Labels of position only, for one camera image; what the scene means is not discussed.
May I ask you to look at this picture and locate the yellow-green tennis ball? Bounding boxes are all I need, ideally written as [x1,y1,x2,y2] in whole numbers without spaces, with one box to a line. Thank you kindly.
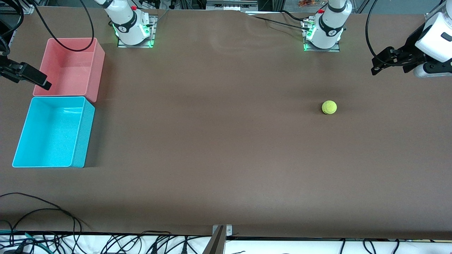
[321,100,338,115]

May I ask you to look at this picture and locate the pink plastic bin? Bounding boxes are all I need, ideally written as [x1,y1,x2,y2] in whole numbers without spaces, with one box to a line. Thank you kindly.
[32,37,106,103]

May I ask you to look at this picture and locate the blue plastic bin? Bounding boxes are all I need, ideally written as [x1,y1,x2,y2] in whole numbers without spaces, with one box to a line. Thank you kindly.
[12,96,96,168]

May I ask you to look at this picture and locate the grey metal box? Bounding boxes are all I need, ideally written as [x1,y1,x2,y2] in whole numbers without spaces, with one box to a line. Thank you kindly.
[206,0,259,11]

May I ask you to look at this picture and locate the metal table clamp plate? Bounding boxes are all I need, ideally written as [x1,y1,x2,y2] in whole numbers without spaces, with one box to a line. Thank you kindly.
[212,224,233,236]

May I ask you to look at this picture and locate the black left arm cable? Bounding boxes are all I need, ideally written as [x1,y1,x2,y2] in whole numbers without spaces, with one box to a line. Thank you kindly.
[365,0,383,62]

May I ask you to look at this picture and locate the aluminium frame rail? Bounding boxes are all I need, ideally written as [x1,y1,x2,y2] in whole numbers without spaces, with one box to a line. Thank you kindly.
[6,5,36,48]

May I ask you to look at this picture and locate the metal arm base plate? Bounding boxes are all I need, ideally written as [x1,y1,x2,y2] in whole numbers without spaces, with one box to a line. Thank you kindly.
[302,18,341,53]
[117,15,158,49]

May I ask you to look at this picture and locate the black base power cable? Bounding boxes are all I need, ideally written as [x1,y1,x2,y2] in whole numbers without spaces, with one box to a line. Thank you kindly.
[247,14,308,29]

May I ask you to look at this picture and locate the long black loop cable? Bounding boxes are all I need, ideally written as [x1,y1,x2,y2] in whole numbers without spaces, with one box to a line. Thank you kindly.
[0,192,78,244]
[9,208,89,244]

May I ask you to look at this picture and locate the teal cable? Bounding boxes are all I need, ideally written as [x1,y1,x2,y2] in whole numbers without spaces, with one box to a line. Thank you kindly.
[0,230,48,254]

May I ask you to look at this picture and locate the dark camera stand post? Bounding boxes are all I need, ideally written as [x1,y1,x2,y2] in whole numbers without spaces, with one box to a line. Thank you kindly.
[201,226,226,254]

